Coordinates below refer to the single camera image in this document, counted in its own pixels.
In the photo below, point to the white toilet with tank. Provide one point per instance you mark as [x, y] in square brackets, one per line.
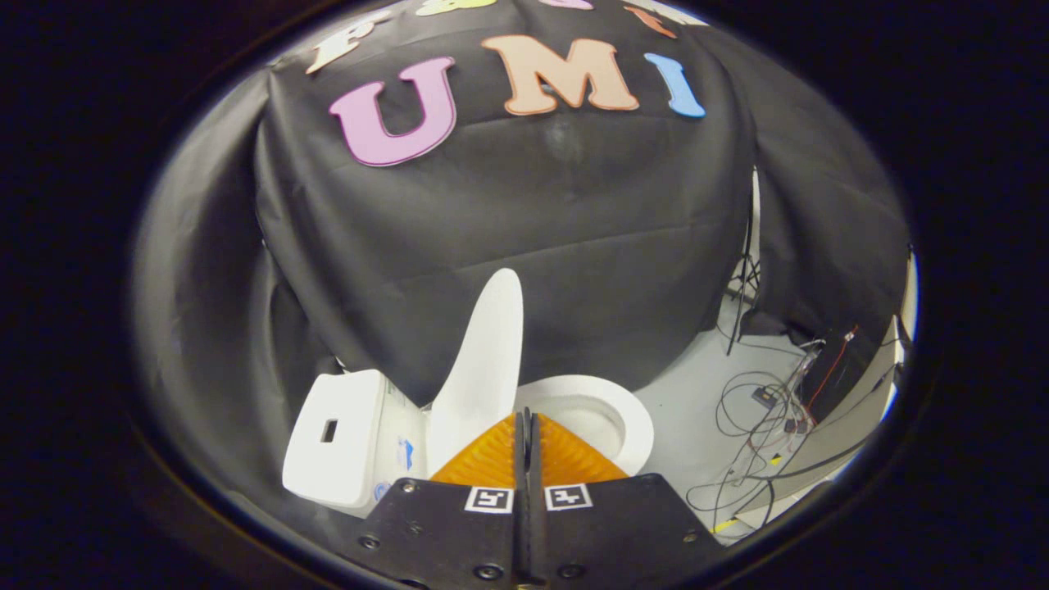
[344, 459]

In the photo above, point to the black equipment box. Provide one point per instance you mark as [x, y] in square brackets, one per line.
[844, 369]

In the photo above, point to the white toilet lid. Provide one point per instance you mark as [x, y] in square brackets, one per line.
[483, 369]

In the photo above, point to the black tripod stand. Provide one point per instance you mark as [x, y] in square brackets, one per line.
[746, 270]

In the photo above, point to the black backdrop cloth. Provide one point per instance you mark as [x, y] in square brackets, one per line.
[533, 229]

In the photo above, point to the small dark floor device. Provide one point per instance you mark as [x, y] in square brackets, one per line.
[764, 397]

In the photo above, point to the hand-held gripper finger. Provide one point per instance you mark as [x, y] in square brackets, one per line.
[519, 533]
[531, 533]

